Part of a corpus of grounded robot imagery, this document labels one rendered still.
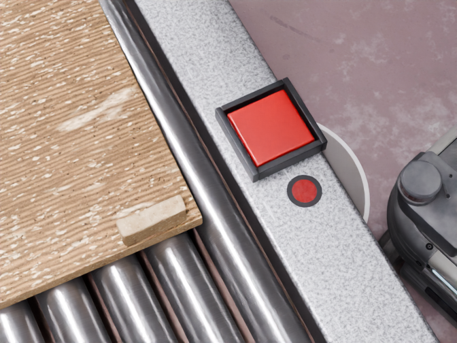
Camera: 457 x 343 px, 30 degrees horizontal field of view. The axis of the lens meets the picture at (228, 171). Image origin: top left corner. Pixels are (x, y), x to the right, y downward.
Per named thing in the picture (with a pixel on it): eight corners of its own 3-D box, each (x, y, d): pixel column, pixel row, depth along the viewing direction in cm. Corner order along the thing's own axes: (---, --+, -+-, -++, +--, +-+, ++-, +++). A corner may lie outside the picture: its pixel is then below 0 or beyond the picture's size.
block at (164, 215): (181, 204, 73) (179, 191, 71) (190, 222, 73) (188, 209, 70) (117, 231, 72) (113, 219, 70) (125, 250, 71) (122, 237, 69)
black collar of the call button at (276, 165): (286, 85, 81) (287, 75, 79) (326, 150, 78) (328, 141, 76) (214, 117, 79) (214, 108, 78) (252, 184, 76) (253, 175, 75)
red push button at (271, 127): (283, 95, 80) (283, 87, 79) (314, 145, 78) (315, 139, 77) (226, 120, 79) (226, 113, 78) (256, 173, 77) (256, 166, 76)
